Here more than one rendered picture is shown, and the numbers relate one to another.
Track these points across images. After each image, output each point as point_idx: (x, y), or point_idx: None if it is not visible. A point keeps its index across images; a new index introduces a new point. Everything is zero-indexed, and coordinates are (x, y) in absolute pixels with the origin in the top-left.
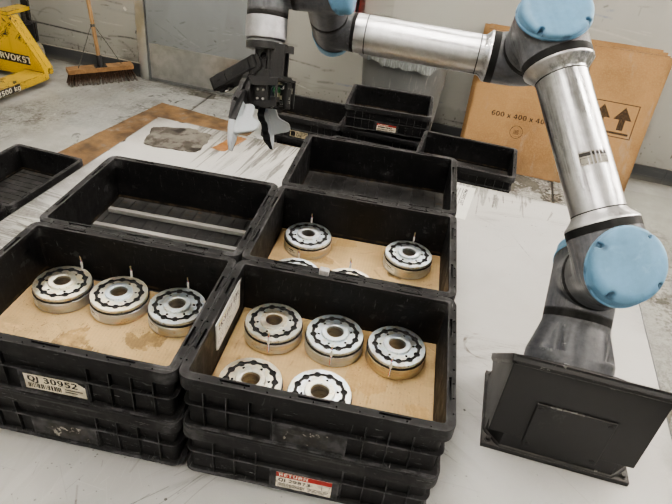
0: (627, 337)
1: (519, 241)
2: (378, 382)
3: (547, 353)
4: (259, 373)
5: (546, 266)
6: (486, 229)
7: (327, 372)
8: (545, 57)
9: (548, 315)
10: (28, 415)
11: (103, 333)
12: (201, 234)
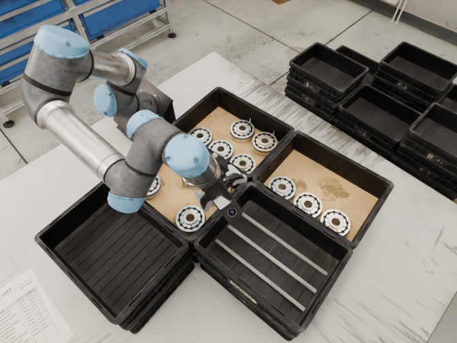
0: (66, 148)
1: (24, 230)
2: (214, 134)
3: (154, 103)
4: (260, 141)
5: (39, 203)
6: (30, 250)
7: (234, 135)
8: (91, 51)
9: (139, 108)
10: None
11: (315, 194)
12: (248, 258)
